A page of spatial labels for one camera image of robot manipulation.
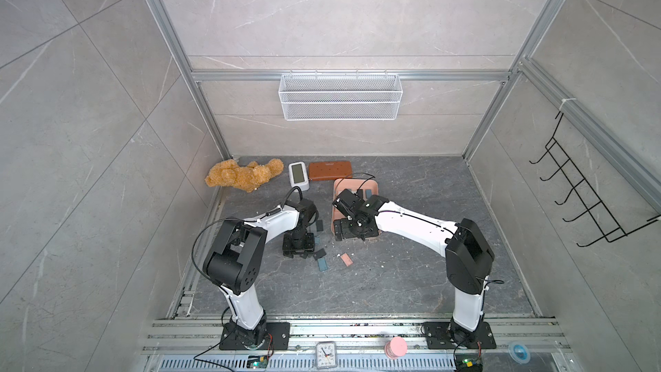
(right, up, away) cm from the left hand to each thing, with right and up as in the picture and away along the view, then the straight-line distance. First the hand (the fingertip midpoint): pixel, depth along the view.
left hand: (306, 251), depth 91 cm
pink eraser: (+15, -2, -3) cm, 15 cm away
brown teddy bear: (-23, +27, +7) cm, 36 cm away
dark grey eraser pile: (+4, +8, +6) cm, 11 cm away
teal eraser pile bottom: (+6, -4, -3) cm, 8 cm away
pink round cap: (+26, -17, -26) cm, 41 cm away
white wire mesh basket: (+12, +59, +10) cm, 61 cm away
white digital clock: (-6, +27, +17) cm, 32 cm away
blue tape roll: (+63, -23, -19) cm, 70 cm away
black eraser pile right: (+5, -1, 0) cm, 5 cm away
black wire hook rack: (+78, +23, -22) cm, 84 cm away
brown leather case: (+8, +30, +23) cm, 39 cm away
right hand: (+16, +7, -4) cm, 18 cm away
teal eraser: (+25, +20, +16) cm, 35 cm away
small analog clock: (+8, -22, -22) cm, 32 cm away
